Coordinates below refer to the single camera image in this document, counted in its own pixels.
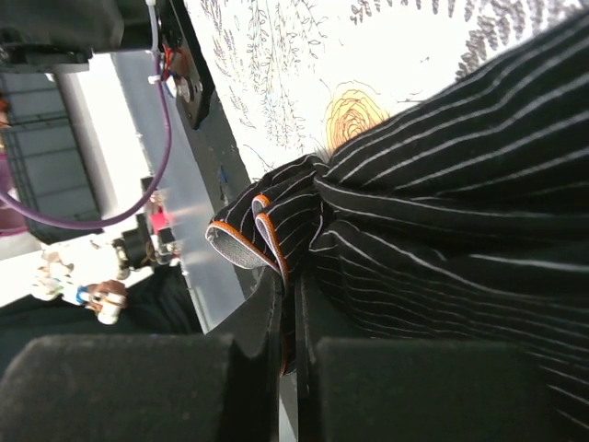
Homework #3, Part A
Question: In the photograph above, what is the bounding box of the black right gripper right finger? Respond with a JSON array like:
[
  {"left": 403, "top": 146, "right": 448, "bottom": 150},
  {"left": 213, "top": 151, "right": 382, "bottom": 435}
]
[{"left": 294, "top": 273, "right": 560, "bottom": 441}]

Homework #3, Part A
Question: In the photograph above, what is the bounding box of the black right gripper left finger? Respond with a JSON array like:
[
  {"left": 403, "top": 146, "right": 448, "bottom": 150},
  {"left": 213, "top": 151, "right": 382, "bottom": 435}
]
[{"left": 1, "top": 270, "right": 283, "bottom": 441}]

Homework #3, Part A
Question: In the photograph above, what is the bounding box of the black pinstriped underwear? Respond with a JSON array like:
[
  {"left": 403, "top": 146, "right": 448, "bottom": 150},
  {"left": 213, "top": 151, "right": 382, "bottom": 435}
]
[{"left": 205, "top": 10, "right": 588, "bottom": 441}]

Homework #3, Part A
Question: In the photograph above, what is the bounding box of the floral patterned table mat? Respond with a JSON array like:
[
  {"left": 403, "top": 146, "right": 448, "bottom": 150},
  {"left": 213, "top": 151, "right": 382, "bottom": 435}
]
[{"left": 186, "top": 0, "right": 583, "bottom": 180}]

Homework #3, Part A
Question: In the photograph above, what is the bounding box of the black table edge rail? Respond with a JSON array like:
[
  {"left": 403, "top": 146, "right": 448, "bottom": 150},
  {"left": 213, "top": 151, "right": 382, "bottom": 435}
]
[{"left": 162, "top": 1, "right": 249, "bottom": 212}]

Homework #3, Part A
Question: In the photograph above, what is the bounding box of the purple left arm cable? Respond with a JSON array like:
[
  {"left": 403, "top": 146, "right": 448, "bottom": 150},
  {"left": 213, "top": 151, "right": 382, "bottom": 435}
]
[{"left": 0, "top": 50, "right": 174, "bottom": 231}]

